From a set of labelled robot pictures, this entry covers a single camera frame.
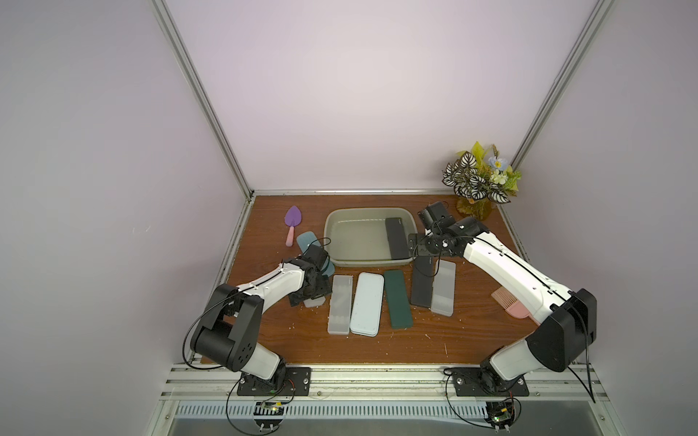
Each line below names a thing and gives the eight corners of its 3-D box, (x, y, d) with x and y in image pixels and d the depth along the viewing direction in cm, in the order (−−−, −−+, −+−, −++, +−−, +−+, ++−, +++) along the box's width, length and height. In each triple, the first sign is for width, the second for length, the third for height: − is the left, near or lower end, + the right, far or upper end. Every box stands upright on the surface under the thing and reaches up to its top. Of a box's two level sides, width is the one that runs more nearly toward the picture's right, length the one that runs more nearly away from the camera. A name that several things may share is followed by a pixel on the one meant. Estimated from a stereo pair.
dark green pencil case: (392, 329, 84) (393, 327, 82) (384, 274, 97) (384, 271, 95) (412, 327, 84) (413, 325, 83) (401, 272, 97) (402, 269, 95)
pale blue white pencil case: (348, 333, 83) (348, 331, 82) (359, 273, 97) (358, 270, 95) (378, 338, 82) (379, 336, 81) (385, 277, 96) (385, 274, 94)
